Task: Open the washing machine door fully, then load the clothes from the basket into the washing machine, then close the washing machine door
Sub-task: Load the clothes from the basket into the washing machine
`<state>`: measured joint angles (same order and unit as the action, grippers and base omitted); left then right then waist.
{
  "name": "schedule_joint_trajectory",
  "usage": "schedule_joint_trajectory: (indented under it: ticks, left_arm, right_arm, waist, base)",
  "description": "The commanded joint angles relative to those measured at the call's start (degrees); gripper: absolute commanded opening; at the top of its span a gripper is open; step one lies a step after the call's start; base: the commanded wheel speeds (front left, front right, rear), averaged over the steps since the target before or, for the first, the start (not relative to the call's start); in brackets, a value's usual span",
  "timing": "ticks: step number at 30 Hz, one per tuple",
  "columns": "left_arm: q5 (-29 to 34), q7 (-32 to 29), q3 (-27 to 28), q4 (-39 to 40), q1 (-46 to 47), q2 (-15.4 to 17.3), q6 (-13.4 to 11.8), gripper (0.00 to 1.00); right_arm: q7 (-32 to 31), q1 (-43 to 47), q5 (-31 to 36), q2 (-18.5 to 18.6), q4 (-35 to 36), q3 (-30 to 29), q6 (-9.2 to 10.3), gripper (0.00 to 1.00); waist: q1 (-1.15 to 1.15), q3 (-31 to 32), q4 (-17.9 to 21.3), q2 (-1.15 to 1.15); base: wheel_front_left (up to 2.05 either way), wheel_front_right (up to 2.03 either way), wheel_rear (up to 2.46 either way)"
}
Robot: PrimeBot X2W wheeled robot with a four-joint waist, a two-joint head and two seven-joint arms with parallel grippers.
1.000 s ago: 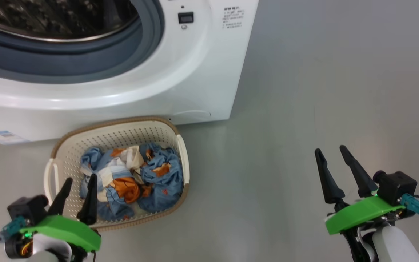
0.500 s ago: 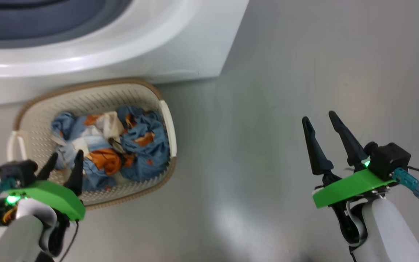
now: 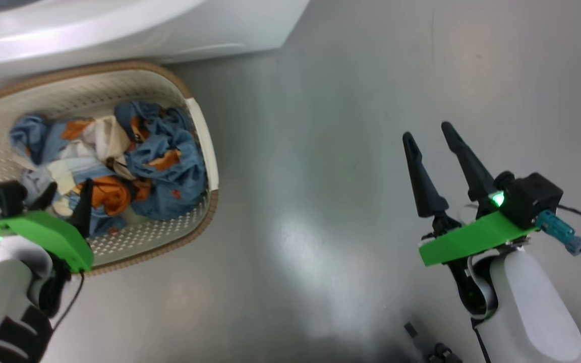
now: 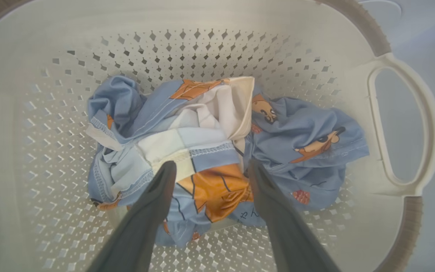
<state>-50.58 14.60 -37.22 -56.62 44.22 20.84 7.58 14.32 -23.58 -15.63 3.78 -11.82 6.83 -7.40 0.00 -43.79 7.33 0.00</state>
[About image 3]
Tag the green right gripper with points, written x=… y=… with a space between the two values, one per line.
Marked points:
x=472 y=237

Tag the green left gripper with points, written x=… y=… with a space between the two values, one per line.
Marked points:
x=48 y=232

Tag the cream blue orange striped garment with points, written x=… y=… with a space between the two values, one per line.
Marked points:
x=68 y=166

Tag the blue printed denim garment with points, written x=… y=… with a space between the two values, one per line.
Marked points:
x=169 y=176

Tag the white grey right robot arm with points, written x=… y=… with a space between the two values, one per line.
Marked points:
x=527 y=312

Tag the white front-load washing machine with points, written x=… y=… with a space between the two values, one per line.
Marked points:
x=250 y=25

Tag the cream perforated laundry basket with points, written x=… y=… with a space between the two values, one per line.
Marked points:
x=169 y=237

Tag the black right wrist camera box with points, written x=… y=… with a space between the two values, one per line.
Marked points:
x=532 y=196

